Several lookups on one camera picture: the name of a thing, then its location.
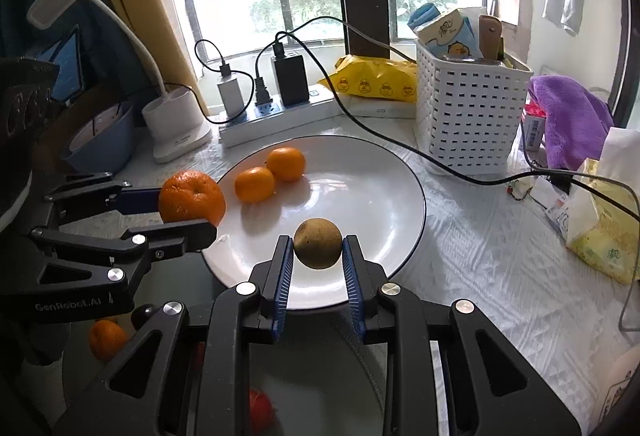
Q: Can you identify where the white plastic basket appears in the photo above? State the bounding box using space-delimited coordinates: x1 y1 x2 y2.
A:
415 38 535 168

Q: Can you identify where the red and white box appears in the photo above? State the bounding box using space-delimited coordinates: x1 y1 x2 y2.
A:
517 98 548 152

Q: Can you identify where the white plate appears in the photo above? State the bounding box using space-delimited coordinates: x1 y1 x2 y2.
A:
200 135 427 312

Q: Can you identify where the white flat box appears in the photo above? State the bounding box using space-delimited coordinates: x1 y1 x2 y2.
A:
345 93 418 119

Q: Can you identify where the black charger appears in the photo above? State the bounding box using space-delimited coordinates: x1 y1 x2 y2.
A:
270 54 309 106

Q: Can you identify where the brown leather case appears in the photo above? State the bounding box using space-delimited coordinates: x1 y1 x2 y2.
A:
477 14 505 62

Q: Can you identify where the white desk lamp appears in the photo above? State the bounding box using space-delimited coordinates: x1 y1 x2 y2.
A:
27 0 213 164

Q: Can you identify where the grey round mat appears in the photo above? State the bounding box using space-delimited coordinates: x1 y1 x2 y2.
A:
50 248 401 436

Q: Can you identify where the white printed packet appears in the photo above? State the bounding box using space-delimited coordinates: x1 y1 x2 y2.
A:
544 186 576 233

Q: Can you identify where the purple cloth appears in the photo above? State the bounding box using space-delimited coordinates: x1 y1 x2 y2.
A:
529 75 615 172

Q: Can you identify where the small red wired connector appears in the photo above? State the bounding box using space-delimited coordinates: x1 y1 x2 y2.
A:
506 180 548 207

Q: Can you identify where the pink bowl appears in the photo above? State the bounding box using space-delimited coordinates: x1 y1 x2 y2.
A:
70 103 126 152

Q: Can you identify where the white quilted tablecloth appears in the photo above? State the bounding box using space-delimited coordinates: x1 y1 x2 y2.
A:
107 106 640 436

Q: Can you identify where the small mandarin orange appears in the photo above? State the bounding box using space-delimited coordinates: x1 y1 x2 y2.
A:
266 147 306 182
89 320 130 363
234 166 276 204

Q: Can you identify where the short black charger cable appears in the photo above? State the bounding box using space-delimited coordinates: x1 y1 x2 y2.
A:
194 38 228 67

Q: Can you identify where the arched black cable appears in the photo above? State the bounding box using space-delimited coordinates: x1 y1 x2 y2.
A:
274 16 418 64

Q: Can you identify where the blue bowl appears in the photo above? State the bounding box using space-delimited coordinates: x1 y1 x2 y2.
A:
60 101 138 174

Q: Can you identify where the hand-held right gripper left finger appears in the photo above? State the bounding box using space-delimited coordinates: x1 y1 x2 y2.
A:
52 236 296 436

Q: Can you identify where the yellow snack packet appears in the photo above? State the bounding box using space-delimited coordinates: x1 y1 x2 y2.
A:
318 56 418 104

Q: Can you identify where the blue pouch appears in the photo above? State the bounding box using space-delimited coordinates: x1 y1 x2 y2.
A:
407 2 441 29

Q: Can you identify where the large orange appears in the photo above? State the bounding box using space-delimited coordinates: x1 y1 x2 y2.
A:
158 170 227 227

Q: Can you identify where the blue and white carton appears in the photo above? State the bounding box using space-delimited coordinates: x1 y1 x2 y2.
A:
416 8 481 62

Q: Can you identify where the white charger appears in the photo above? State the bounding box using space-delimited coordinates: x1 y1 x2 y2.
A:
216 75 243 117

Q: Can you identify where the white power strip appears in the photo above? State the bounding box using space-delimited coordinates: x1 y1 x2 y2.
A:
218 83 346 148

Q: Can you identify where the yellow tissue pack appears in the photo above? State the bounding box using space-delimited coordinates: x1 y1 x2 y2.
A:
565 127 640 286

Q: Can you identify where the long black cable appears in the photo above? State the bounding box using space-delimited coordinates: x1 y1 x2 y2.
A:
255 31 640 217

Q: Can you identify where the brown-yellow round fruit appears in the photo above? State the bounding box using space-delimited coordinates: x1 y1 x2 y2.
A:
293 218 344 271

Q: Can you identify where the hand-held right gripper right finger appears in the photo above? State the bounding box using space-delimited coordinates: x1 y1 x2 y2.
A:
341 236 583 436

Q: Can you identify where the black power plug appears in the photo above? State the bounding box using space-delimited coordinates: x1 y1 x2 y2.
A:
253 76 273 107

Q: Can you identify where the tablet screen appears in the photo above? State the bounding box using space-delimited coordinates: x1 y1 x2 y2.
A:
39 28 85 104

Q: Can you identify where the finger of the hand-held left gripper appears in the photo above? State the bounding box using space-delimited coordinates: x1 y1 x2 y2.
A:
29 218 218 298
44 172 166 223

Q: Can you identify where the yellow curtain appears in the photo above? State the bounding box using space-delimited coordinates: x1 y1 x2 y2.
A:
102 0 173 87

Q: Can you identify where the dark plum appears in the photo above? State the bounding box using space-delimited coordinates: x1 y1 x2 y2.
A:
131 305 156 332

